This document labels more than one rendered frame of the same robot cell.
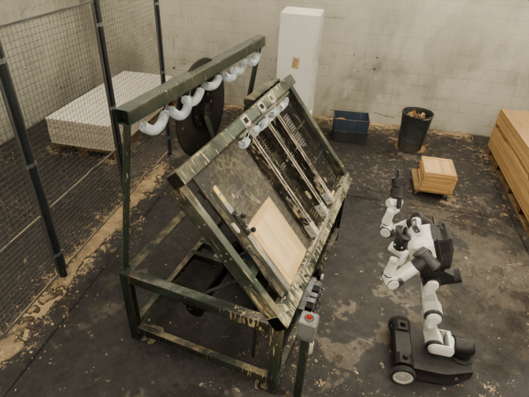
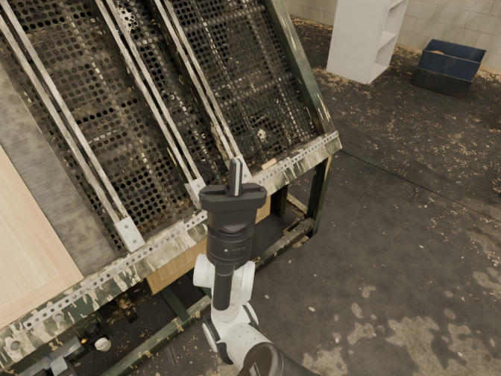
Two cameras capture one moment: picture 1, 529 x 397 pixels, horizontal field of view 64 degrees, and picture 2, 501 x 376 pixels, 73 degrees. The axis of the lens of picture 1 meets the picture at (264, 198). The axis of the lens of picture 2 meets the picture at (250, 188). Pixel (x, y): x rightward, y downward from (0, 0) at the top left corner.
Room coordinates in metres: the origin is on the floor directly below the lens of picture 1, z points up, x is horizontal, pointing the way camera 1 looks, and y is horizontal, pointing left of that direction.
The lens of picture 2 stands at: (2.41, -1.23, 2.01)
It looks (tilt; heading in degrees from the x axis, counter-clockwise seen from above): 45 degrees down; 29
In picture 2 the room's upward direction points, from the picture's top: straight up
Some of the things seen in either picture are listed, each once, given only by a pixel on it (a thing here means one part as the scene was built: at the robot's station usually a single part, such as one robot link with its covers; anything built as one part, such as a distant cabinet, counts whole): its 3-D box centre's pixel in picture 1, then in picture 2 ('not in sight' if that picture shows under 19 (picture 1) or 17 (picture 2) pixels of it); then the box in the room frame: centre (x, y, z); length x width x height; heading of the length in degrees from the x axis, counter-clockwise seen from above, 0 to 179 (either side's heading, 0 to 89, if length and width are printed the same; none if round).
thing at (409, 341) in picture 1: (432, 347); not in sight; (2.32, -1.50, 0.19); 0.64 x 0.52 x 0.33; 80
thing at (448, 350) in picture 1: (439, 342); not in sight; (2.31, -1.53, 0.28); 0.21 x 0.20 x 0.13; 80
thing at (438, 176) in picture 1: (432, 176); not in sight; (5.26, -2.38, 0.20); 0.61 x 0.53 x 0.40; 170
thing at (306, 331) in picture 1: (308, 326); not in sight; (1.93, -0.35, 0.84); 0.12 x 0.12 x 0.18; 70
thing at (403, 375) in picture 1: (402, 375); not in sight; (2.10, -1.21, 0.10); 0.20 x 0.05 x 0.20; 80
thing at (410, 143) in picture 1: (413, 130); not in sight; (6.56, -2.43, 0.33); 0.52 x 0.51 x 0.65; 170
